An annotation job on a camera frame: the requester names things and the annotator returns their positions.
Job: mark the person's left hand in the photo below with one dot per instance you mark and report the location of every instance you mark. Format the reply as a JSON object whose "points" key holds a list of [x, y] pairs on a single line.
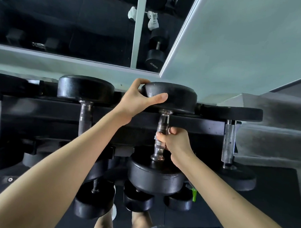
{"points": [[133, 104]]}

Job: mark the person's right hand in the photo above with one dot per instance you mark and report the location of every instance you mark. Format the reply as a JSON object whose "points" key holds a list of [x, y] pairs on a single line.
{"points": [[179, 147]]}

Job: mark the green wet wipes pack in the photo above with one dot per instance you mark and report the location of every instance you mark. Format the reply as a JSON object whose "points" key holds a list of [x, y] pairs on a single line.
{"points": [[194, 194]]}

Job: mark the person's left forearm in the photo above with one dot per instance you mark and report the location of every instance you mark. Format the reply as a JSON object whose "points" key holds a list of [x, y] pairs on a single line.
{"points": [[49, 177]]}

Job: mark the person's right forearm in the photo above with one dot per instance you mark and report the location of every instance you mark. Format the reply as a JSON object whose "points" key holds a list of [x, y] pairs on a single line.
{"points": [[223, 204]]}

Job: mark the black dumbbell rack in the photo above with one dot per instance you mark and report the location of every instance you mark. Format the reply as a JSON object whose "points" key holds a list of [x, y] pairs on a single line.
{"points": [[52, 110]]}

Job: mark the person's right leg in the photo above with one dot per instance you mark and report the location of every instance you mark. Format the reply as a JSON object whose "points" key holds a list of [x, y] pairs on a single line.
{"points": [[141, 223]]}

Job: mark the person's left white sneaker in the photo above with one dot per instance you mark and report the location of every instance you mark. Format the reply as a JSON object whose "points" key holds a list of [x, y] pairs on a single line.
{"points": [[114, 212]]}

